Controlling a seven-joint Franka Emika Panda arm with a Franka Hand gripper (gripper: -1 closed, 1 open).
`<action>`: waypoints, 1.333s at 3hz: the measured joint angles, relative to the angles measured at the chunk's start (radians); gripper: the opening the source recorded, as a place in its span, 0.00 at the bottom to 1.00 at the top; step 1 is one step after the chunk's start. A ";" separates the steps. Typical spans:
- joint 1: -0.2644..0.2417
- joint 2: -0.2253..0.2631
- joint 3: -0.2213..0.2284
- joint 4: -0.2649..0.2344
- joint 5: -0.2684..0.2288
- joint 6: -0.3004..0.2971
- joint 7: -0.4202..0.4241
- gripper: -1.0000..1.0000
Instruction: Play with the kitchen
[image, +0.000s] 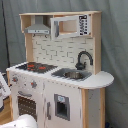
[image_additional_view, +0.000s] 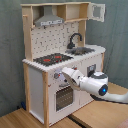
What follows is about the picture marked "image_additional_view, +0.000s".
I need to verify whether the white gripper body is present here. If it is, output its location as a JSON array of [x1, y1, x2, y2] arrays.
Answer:
[[62, 67, 83, 90]]

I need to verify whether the white microwave door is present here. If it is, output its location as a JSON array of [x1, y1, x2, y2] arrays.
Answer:
[[87, 3, 105, 22]]

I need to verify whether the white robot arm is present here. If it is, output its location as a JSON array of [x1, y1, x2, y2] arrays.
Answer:
[[62, 67, 128, 104]]

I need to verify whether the wooden toy kitchen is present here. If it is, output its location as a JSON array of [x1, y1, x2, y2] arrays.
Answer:
[[22, 2, 105, 128]]

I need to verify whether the grey ice dispenser panel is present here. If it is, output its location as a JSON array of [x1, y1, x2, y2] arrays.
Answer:
[[87, 64, 96, 74]]

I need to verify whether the left red stove knob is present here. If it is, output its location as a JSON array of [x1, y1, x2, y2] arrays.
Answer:
[[54, 73, 60, 79]]

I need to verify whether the oven door with window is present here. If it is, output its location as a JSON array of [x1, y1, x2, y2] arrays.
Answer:
[[55, 85, 74, 111]]

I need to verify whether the grey toy sink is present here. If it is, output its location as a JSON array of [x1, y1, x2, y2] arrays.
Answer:
[[65, 47, 95, 55]]

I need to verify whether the black toy stovetop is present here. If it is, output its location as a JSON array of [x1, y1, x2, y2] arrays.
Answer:
[[34, 53, 71, 67]]

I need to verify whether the black toy faucet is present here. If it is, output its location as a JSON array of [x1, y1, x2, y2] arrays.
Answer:
[[67, 33, 82, 49]]

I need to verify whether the grey range hood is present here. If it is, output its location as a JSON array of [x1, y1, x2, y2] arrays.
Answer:
[[35, 5, 64, 27]]

